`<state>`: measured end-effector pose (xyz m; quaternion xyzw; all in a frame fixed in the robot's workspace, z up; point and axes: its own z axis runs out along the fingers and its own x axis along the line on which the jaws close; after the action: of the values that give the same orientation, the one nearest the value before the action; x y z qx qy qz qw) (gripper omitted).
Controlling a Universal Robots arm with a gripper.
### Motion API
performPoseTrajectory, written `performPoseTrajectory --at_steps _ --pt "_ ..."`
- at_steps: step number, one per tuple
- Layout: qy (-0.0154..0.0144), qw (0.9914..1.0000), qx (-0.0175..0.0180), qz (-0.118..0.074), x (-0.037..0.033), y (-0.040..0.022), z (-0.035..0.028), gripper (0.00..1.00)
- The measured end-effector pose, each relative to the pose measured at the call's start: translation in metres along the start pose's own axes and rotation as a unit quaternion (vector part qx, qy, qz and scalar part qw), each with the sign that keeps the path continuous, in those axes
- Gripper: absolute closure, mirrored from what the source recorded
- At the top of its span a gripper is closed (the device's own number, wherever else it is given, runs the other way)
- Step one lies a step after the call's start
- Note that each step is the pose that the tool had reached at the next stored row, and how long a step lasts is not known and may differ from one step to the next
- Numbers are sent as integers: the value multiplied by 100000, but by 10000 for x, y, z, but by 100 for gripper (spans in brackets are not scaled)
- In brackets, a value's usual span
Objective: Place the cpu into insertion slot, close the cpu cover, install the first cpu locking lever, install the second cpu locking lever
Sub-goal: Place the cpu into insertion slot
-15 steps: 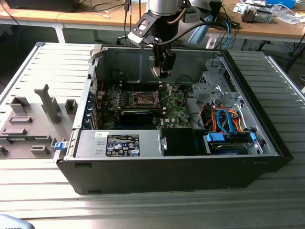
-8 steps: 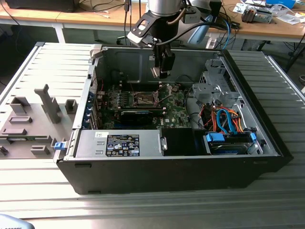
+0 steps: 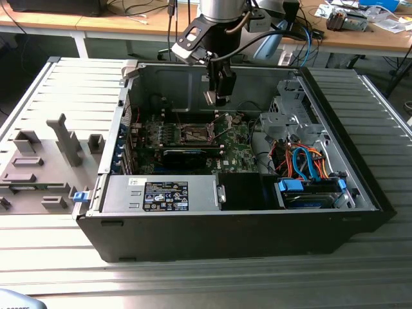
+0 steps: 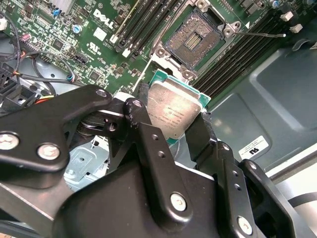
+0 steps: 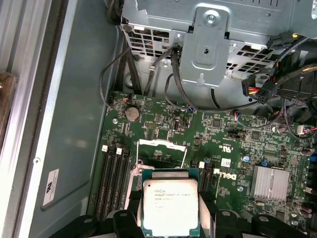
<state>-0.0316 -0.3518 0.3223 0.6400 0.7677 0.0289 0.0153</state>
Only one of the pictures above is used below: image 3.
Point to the blue plastic clip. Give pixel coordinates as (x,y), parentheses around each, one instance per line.
(80,197)

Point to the wooden desk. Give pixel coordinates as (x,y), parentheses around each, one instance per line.
(112,24)
(354,40)

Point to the pale grey rounded object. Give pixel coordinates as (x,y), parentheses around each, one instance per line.
(16,301)

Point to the grey power supply unit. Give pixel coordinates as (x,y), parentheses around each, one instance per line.
(122,193)

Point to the green motherboard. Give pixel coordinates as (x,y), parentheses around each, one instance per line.
(238,151)

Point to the black PC case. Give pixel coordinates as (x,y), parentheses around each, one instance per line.
(209,235)

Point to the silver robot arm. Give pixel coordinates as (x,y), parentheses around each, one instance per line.
(222,9)

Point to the green RAM stick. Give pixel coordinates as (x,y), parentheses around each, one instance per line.
(22,187)

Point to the CPU cooler with copper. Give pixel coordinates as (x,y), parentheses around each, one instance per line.
(334,21)

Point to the black flat device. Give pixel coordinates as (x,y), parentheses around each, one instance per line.
(54,6)

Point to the black graphics card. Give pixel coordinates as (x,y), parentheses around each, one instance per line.
(183,158)

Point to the grey parts rack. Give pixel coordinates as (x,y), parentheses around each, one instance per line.
(64,141)

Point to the CPU socket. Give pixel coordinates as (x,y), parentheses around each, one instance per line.
(196,133)

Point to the white papers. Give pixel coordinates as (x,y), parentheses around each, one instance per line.
(391,25)

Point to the white power strip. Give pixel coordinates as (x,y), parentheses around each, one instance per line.
(284,57)

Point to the grey optical drive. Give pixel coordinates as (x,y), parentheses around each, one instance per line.
(355,22)

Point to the blue box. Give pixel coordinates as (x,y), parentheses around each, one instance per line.
(380,4)

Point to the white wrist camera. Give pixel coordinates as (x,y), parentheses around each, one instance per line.
(185,54)

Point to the silver drive cage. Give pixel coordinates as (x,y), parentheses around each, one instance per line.
(277,124)

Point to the hard disk in blue carrier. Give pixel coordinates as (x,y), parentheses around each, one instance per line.
(305,201)

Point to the CPU with silver top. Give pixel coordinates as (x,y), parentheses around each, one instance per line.
(210,97)

